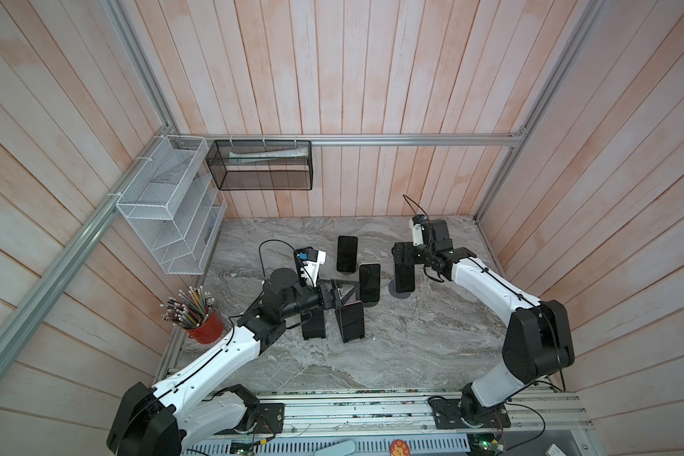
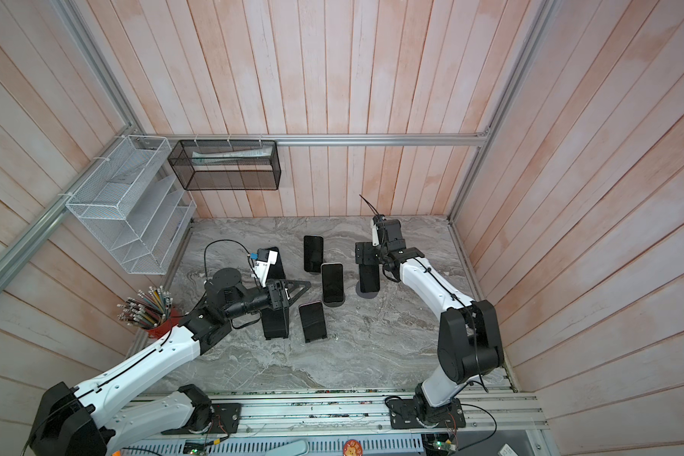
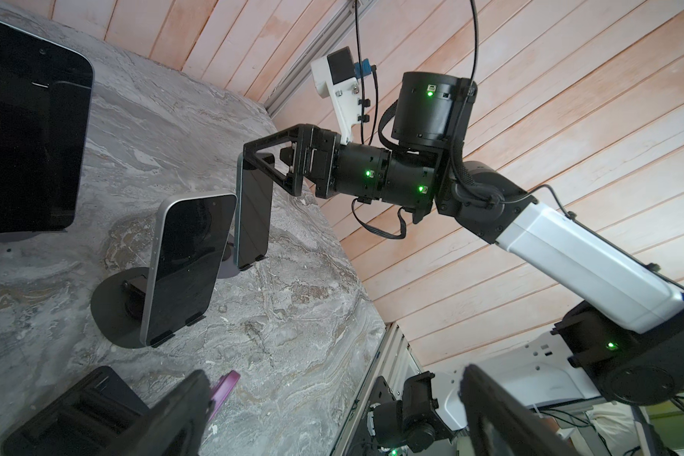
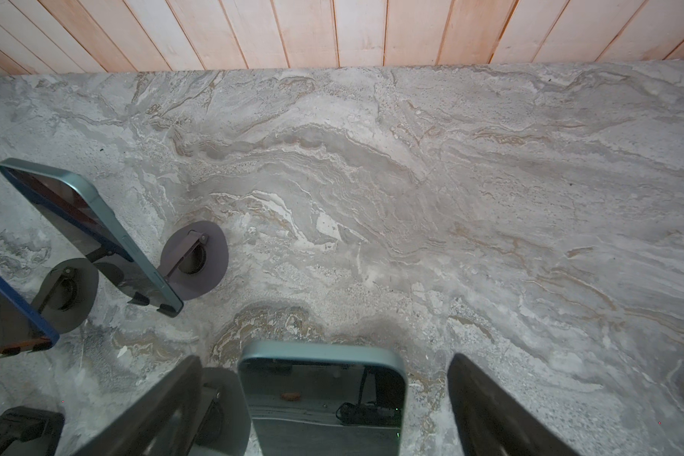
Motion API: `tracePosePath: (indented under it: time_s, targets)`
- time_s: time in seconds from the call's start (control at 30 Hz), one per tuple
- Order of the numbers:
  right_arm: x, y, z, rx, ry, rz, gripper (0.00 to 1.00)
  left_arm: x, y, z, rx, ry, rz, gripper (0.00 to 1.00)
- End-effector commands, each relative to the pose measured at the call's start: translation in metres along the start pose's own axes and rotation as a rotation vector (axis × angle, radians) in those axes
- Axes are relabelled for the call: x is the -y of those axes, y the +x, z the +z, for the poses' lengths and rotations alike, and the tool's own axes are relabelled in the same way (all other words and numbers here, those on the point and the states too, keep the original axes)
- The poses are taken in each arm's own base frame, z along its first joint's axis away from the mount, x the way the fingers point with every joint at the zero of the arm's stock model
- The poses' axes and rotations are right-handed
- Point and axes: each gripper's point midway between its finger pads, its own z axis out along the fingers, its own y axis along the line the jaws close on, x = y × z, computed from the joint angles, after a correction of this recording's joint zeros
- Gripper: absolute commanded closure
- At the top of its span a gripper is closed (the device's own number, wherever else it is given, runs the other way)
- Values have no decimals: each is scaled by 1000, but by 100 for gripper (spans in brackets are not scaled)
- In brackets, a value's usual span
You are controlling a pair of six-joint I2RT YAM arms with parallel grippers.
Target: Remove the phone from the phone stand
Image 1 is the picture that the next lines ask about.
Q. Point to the black phone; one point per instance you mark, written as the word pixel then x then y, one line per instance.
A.
pixel 404 277
pixel 313 325

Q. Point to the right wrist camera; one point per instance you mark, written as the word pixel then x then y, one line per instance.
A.
pixel 417 229

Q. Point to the purple phone stand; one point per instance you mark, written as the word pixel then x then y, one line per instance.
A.
pixel 401 289

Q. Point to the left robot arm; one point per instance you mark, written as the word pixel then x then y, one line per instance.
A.
pixel 180 411

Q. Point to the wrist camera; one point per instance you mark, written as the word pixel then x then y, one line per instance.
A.
pixel 308 268
pixel 417 229

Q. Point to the aluminium rail front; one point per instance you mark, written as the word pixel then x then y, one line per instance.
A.
pixel 380 412

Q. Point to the bundle of pencils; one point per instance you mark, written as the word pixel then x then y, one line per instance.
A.
pixel 188 309

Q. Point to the white wire mesh shelf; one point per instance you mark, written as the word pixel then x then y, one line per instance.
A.
pixel 174 207

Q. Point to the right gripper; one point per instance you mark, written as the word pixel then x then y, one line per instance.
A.
pixel 408 248

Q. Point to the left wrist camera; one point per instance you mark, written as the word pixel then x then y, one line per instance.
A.
pixel 308 268

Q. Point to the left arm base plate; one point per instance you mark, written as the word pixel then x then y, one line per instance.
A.
pixel 266 418

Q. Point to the black mesh basket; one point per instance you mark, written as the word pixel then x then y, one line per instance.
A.
pixel 261 165

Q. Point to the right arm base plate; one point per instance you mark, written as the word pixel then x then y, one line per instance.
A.
pixel 465 413

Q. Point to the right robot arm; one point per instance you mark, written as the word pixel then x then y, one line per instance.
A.
pixel 538 341

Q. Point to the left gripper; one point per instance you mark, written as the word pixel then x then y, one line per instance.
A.
pixel 335 301

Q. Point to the red pencil cup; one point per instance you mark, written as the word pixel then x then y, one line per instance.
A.
pixel 210 331

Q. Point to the blue phone back left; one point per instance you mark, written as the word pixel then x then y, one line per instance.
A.
pixel 306 252

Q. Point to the green phone back centre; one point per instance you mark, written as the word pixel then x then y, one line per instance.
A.
pixel 346 255

